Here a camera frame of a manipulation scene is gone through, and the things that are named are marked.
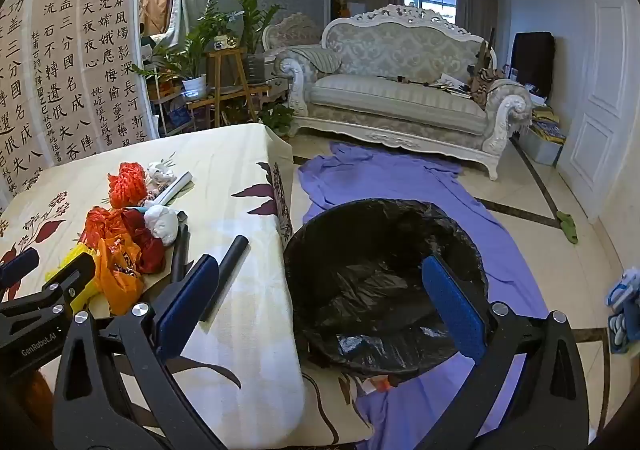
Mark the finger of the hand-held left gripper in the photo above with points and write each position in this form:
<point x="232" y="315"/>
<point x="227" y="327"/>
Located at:
<point x="20" y="264"/>
<point x="75" y="277"/>

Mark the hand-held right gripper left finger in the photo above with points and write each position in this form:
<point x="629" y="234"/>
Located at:
<point x="187" y="300"/>

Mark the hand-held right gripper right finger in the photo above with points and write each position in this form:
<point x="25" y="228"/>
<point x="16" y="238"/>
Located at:
<point x="452" y="305"/>

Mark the yellow net bag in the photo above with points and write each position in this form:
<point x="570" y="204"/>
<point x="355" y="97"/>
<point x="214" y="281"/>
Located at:
<point x="82" y="301"/>

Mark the short black tube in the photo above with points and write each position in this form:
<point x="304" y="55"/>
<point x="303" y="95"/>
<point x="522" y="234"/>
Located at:
<point x="185" y="240"/>
<point x="176" y="262"/>

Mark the orange plastic bag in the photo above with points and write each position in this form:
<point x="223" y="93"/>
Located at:
<point x="117" y="280"/>

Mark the long black tube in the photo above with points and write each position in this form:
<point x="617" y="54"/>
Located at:
<point x="225" y="275"/>

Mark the red plastic bag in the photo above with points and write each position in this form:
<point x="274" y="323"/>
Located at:
<point x="147" y="250"/>

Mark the bin with black liner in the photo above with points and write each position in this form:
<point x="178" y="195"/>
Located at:
<point x="380" y="280"/>

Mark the white paper ball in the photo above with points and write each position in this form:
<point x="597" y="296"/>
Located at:
<point x="161" y="225"/>

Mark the large orange net bag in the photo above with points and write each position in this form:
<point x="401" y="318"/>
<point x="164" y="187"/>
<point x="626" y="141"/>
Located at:
<point x="127" y="182"/>

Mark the white printed paper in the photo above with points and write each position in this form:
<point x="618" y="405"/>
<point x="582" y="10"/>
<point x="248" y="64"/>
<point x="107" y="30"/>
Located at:
<point x="160" y="175"/>

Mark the orange white carton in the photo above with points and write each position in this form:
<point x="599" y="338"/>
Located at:
<point x="382" y="385"/>

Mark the purple cloth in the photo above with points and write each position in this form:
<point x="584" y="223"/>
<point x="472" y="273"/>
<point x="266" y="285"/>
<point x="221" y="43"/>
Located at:
<point x="400" y="180"/>

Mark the green slipper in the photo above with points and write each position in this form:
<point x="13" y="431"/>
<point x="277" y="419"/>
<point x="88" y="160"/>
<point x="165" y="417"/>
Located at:
<point x="567" y="227"/>

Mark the floral tablecloth table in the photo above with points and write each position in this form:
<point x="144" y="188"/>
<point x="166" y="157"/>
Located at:
<point x="225" y="155"/>

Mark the blue shoe rack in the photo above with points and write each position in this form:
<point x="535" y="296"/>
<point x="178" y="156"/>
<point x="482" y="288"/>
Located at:
<point x="625" y="315"/>

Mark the grey storage box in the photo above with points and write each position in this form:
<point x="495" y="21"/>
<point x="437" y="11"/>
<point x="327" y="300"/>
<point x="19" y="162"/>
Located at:
<point x="547" y="145"/>

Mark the white metal shelf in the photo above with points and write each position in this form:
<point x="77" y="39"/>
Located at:
<point x="172" y="112"/>

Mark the small leafy floor plant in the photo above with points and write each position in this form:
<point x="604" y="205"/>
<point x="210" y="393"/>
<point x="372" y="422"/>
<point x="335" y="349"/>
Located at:
<point x="277" y="119"/>

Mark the ornate white grey sofa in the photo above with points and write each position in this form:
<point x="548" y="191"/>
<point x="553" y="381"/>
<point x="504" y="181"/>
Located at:
<point x="400" y="105"/>

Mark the calligraphy folding screen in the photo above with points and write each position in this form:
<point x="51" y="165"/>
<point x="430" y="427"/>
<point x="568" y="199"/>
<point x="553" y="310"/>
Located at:
<point x="60" y="55"/>

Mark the plant in white pot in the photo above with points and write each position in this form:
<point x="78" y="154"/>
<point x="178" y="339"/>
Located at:
<point x="195" y="86"/>

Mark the stack of magazines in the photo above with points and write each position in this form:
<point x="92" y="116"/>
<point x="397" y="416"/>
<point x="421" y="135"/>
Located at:
<point x="450" y="83"/>

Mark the wooden plant stand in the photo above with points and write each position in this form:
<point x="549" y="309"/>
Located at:
<point x="220" y="80"/>

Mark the tiger print cloth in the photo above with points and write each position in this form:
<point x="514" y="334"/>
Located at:
<point x="487" y="82"/>

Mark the black stick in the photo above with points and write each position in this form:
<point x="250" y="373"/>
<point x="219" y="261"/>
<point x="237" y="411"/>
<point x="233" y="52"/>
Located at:
<point x="400" y="79"/>

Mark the white panelled door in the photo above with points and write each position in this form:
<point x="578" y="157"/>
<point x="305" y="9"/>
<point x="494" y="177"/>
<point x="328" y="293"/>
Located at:
<point x="600" y="105"/>

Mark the toy rifle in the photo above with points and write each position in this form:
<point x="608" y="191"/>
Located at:
<point x="484" y="55"/>

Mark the black covered television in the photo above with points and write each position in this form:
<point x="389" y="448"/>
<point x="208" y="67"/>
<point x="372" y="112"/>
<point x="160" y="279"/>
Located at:
<point x="532" y="62"/>

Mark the white blue ceramic pot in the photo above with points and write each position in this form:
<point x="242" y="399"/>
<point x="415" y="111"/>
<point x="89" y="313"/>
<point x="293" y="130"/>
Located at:
<point x="225" y="43"/>

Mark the striped cushion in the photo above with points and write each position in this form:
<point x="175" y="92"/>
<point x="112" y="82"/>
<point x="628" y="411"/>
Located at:
<point x="320" y="60"/>

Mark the tall plant in dark pot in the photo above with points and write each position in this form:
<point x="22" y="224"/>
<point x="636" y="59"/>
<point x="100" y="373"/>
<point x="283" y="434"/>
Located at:
<point x="252" y="20"/>

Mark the ornate grey armchair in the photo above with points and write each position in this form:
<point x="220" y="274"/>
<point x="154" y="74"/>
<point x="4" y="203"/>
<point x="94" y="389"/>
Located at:
<point x="292" y="30"/>

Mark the window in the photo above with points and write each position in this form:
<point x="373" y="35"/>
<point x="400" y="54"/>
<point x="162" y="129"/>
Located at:
<point x="430" y="2"/>

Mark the orange flowers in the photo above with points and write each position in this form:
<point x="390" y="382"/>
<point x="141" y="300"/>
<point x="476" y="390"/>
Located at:
<point x="341" y="5"/>

